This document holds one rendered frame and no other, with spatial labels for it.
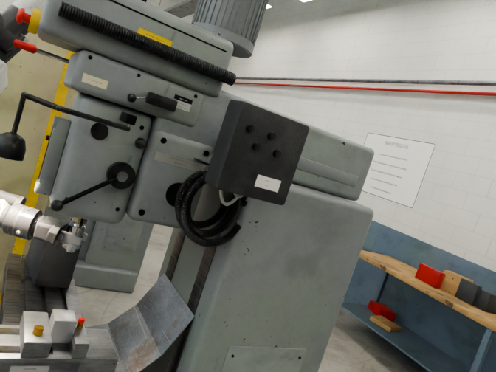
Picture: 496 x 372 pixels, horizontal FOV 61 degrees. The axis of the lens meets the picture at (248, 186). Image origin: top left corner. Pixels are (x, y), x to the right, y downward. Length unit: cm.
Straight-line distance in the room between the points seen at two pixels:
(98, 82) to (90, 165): 21
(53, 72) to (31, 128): 37
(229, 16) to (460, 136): 454
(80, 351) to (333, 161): 95
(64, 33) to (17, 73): 186
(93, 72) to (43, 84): 184
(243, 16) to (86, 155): 57
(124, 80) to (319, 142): 65
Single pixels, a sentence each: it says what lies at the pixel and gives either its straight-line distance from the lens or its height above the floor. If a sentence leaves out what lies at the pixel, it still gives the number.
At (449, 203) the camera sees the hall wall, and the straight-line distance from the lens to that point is 539.
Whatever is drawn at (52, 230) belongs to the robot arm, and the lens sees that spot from 126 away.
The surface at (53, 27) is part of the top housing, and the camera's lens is 111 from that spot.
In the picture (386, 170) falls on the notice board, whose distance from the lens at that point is 607.
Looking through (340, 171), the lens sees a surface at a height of 165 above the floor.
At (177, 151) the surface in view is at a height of 156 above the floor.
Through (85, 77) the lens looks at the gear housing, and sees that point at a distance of 111.
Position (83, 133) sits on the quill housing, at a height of 153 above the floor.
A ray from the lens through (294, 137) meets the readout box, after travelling 104.
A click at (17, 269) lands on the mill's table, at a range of 180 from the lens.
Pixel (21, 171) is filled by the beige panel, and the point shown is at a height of 104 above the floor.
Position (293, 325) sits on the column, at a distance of 144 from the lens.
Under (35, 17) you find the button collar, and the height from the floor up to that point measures 177.
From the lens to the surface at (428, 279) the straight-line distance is 468.
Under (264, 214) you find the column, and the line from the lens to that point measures 121.
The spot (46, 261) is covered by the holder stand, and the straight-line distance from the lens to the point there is 164.
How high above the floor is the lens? 163
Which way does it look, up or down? 5 degrees down
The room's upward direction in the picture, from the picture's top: 18 degrees clockwise
